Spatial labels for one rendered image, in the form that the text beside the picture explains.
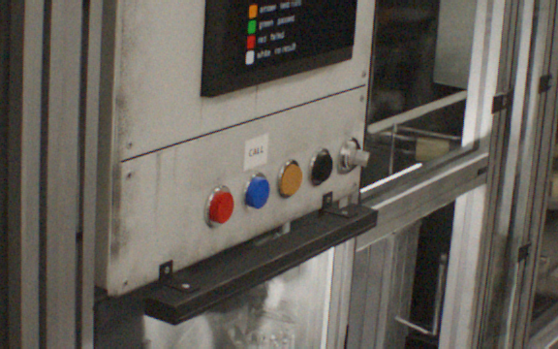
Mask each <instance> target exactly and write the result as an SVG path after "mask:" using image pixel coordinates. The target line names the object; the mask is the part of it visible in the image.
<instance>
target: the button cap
mask: <svg viewBox="0 0 558 349"><path fill-rule="evenodd" d="M268 195H270V183H268V181H267V180H266V179H265V178H261V177H258V178H256V179H255V180H254V181H253V182H252V184H251V187H250V189H249V193H248V202H249V205H250V206H251V207H253V208H261V207H263V206H264V205H265V203H266V201H267V199H268Z"/></svg>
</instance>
